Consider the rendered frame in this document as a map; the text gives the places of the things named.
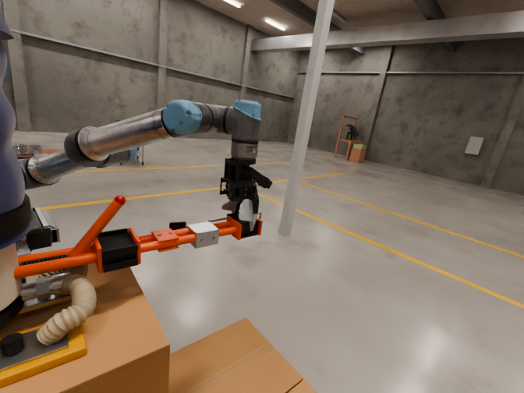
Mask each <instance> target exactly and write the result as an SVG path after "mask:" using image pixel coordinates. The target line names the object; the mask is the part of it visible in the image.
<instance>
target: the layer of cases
mask: <svg viewBox="0 0 524 393"><path fill-rule="evenodd" d="M168 393H317V392H316V391H315V390H314V389H313V388H312V387H311V386H310V385H309V384H308V383H307V382H306V380H303V377H302V376H301V375H300V374H299V373H298V372H297V371H296V370H295V369H294V368H293V367H292V365H291V364H290V363H289V362H288V361H287V360H286V359H285V358H284V357H283V356H282V355H281V354H280V353H279V351H278V350H277V349H276V348H275V347H274V346H273V345H272V344H271V343H270V342H269V341H268V340H267V339H266V338H265V337H264V336H263V335H262V334H261V333H260V332H259V331H258V330H257V329H256V328H255V327H254V326H253V325H252V323H251V322H250V321H249V320H248V319H247V318H244V319H242V320H240V321H237V322H235V323H234V324H231V325H229V326H227V327H225V328H223V329H221V330H219V331H216V332H215V333H213V334H211V335H208V336H207V337H204V338H202V339H200V340H198V341H196V342H194V343H192V344H190V345H187V346H185V347H183V348H181V349H179V350H177V351H175V352H173V353H170V360H169V387H168Z"/></svg>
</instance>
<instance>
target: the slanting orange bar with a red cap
mask: <svg viewBox="0 0 524 393"><path fill-rule="evenodd" d="M125 202H126V198H125V197H124V196H122V195H118V196H116V197H115V198H114V200H113V201H112V202H111V203H110V204H109V205H108V207H107V208H106V209H105V210H104V212H103V213H102V214H101V216H100V217H99V218H98V219H97V220H96V221H95V223H94V224H93V225H92V226H91V227H90V229H89V230H88V231H87V233H86V234H85V235H84V236H83V238H82V239H81V240H80V241H79V242H78V243H77V244H76V245H75V247H74V248H73V249H72V251H71V252H70V253H69V256H70V257H73V256H77V255H82V254H84V252H85V251H86V250H87V249H88V247H89V246H90V245H91V243H92V242H93V241H94V240H95V239H96V238H97V237H98V235H99V234H100V233H101V231H102V230H103V229H104V228H105V226H106V225H107V224H108V223H109V222H110V220H111V219H112V218H113V217H114V216H115V214H116V213H117V212H118V211H119V209H120V208H121V207H122V205H124V204H125Z"/></svg>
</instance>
